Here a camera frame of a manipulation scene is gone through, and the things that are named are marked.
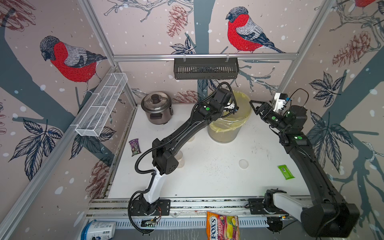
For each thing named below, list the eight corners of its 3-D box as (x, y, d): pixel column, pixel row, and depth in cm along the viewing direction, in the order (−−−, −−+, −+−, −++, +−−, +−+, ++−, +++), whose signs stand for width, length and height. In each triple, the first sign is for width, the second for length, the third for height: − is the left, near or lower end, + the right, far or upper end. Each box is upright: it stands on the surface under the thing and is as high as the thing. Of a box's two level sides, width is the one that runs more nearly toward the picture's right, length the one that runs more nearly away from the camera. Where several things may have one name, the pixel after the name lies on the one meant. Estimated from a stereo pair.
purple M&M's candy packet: (132, 156, 95) (131, 154, 93) (130, 143, 101) (128, 141, 99) (141, 152, 96) (140, 150, 94) (138, 140, 102) (137, 138, 100)
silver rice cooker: (146, 126, 107) (137, 108, 92) (151, 109, 119) (144, 90, 104) (171, 126, 107) (166, 108, 92) (173, 108, 118) (170, 90, 104)
